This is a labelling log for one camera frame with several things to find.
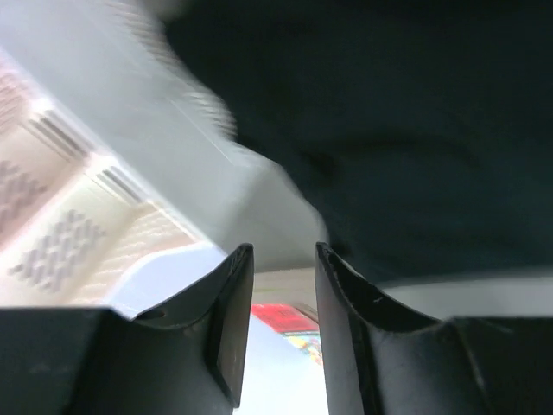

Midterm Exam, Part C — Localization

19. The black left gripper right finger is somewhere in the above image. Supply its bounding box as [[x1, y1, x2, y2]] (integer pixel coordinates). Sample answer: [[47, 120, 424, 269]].
[[315, 243, 552, 415]]

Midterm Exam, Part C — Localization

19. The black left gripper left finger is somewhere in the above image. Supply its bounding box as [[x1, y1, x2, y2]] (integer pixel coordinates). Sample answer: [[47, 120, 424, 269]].
[[1, 244, 254, 414]]

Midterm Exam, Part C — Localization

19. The black t-shirt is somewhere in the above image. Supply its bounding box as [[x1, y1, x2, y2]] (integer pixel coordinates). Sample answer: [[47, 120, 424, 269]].
[[163, 1, 552, 284]]

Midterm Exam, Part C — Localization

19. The red children's book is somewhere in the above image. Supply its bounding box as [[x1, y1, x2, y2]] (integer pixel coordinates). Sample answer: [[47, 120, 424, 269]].
[[251, 303, 323, 366]]

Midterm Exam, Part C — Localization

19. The white perforated file organizer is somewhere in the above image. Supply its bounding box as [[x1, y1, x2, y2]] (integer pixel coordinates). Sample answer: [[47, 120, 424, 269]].
[[1, 1, 324, 316]]

